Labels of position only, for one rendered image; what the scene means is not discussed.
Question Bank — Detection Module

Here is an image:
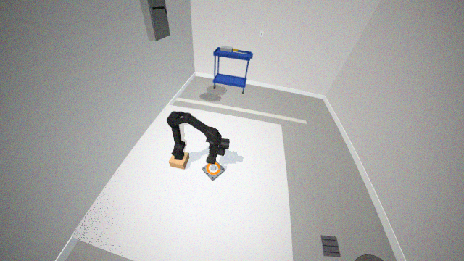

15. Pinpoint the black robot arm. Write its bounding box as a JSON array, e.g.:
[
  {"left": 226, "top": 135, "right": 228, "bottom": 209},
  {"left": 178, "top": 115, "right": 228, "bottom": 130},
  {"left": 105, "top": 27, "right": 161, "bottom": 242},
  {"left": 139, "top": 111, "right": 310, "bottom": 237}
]
[{"left": 167, "top": 111, "right": 230, "bottom": 160}]

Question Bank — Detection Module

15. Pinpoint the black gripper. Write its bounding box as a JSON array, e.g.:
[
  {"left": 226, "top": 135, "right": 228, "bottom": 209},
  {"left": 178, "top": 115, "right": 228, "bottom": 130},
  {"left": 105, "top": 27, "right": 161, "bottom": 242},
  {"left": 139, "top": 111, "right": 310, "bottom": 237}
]
[{"left": 206, "top": 146, "right": 218, "bottom": 165}]

